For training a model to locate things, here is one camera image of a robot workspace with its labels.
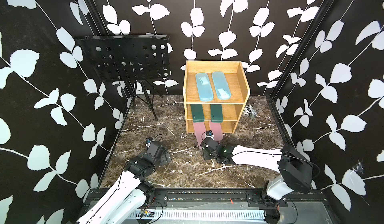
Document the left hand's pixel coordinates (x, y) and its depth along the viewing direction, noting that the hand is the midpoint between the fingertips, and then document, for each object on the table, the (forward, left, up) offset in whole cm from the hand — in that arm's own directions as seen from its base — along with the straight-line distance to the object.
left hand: (163, 154), depth 79 cm
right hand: (+4, -22, -3) cm, 23 cm away
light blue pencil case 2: (+24, -33, +23) cm, 47 cm away
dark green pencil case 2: (+20, -31, +9) cm, 38 cm away
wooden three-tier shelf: (+31, -43, +22) cm, 57 cm away
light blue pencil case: (+27, -23, +23) cm, 43 cm away
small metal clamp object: (+35, -60, -8) cm, 70 cm away
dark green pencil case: (+20, -19, +10) cm, 29 cm away
